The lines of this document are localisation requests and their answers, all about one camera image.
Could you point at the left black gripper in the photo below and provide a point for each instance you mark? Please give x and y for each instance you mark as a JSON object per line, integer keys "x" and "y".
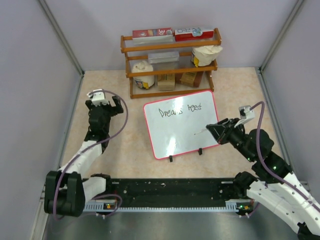
{"x": 117, "y": 103}

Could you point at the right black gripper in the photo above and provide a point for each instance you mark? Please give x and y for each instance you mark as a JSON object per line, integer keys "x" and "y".
{"x": 217, "y": 130}

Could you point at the pink framed whiteboard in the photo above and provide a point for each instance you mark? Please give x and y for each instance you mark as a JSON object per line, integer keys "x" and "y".
{"x": 172, "y": 122}

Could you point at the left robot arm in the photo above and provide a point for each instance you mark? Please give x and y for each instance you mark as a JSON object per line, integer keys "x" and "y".
{"x": 66, "y": 190}

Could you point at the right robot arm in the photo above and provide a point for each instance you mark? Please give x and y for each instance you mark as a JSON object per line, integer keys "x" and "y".
{"x": 274, "y": 185}

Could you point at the brown cleaning pad pack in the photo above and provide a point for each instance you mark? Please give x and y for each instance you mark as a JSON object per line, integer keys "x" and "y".
{"x": 191, "y": 79}

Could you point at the white paper bag right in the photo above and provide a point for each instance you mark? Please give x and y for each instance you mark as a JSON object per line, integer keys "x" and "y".
{"x": 204, "y": 55}

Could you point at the wooden three tier shelf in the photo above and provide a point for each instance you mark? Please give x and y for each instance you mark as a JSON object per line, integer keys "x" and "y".
{"x": 137, "y": 53}

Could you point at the silver foil box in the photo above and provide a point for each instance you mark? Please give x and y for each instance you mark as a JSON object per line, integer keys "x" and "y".
{"x": 163, "y": 57}

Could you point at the red toothpaste box left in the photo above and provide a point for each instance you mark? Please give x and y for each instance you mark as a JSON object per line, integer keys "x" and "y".
{"x": 152, "y": 33}

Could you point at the red white box right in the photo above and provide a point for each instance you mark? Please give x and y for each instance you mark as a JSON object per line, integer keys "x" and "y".
{"x": 193, "y": 33}

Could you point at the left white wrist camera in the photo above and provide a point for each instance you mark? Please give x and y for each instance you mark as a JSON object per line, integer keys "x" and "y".
{"x": 98, "y": 97}

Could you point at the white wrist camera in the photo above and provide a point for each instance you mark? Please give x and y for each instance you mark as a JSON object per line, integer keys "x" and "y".
{"x": 246, "y": 114}
{"x": 98, "y": 97}

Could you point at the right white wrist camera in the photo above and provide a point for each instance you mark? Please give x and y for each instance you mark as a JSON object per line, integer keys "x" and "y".
{"x": 246, "y": 114}

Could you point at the grey slotted cable duct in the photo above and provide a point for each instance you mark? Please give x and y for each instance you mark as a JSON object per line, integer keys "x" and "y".
{"x": 108, "y": 206}

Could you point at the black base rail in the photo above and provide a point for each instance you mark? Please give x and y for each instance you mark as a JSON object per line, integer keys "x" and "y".
{"x": 174, "y": 192}

